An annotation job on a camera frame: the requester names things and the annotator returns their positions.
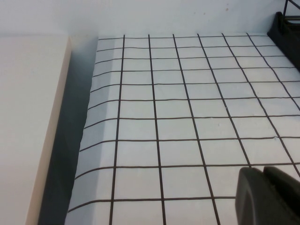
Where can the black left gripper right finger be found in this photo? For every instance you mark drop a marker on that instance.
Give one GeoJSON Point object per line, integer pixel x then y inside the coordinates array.
{"type": "Point", "coordinates": [283, 180]}

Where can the white black-grid tablecloth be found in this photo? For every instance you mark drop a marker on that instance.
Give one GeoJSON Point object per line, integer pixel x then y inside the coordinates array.
{"type": "Point", "coordinates": [175, 105]}

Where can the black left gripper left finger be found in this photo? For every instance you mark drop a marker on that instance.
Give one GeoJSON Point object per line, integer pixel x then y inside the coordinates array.
{"type": "Point", "coordinates": [255, 201]}

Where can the black plastic drain tray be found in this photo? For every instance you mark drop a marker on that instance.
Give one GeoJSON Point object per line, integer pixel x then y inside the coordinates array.
{"type": "Point", "coordinates": [281, 42]}

